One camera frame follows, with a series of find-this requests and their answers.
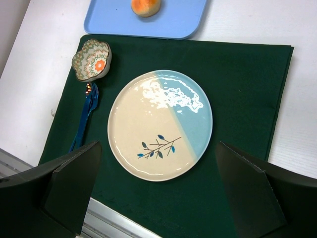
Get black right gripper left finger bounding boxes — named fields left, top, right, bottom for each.
left=0, top=141, right=102, bottom=238

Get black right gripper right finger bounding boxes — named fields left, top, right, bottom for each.
left=216, top=142, right=317, bottom=238

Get round golden bread bun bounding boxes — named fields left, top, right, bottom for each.
left=131, top=0, right=161, bottom=17

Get shiny blue metal fork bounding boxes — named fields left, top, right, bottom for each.
left=69, top=82, right=99, bottom=152

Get shiny blue metal spoon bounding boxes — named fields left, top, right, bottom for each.
left=85, top=83, right=92, bottom=97

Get beige and blue ceramic plate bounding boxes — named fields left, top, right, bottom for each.
left=107, top=70, right=213, bottom=182

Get flower-shaped patterned small bowl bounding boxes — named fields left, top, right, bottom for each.
left=72, top=39, right=112, bottom=82

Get light blue plastic tray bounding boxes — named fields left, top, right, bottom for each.
left=84, top=0, right=208, bottom=40

